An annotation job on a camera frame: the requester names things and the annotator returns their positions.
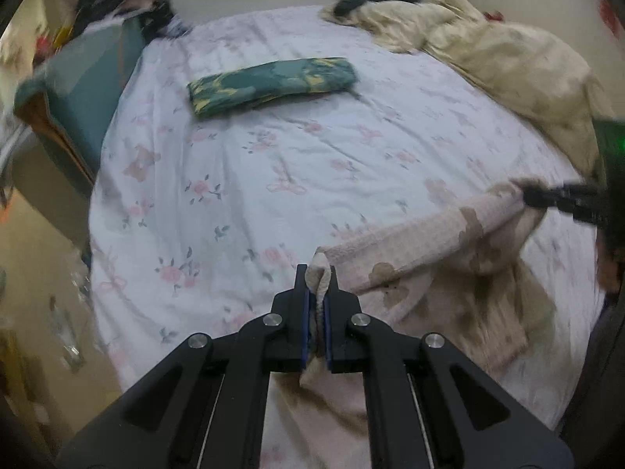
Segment beige bear-print pants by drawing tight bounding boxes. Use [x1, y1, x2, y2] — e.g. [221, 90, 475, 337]
[275, 179, 555, 468]

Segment person's right hand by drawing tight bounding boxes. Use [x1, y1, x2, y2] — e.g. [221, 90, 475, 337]
[596, 249, 621, 293]

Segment cream yellow blanket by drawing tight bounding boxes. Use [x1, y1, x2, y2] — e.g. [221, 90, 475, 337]
[321, 0, 614, 177]

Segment white floral bed sheet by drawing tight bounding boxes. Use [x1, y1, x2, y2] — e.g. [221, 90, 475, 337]
[89, 7, 603, 428]

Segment green folded patterned cloth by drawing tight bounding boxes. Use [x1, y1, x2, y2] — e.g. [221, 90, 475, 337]
[187, 57, 358, 119]

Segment dark clothes pile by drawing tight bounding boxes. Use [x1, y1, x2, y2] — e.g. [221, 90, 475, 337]
[70, 0, 192, 43]

